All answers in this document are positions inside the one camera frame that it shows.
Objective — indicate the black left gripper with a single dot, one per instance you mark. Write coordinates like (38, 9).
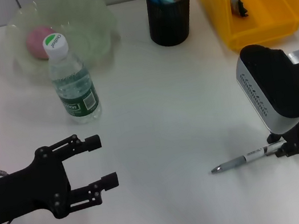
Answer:
(21, 192)

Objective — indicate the grey white ballpoint pen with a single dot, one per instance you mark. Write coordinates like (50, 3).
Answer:
(242, 159)

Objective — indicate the clear green-label water bottle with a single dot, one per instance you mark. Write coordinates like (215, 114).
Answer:
(78, 101)

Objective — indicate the pink peach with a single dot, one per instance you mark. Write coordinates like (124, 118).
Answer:
(34, 43)

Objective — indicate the green plastic wrapper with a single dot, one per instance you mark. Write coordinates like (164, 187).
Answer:
(236, 4)

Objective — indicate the translucent green fruit plate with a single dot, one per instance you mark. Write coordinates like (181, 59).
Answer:
(89, 35)

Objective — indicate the black mesh pen cup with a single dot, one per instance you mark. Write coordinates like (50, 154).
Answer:
(169, 24)

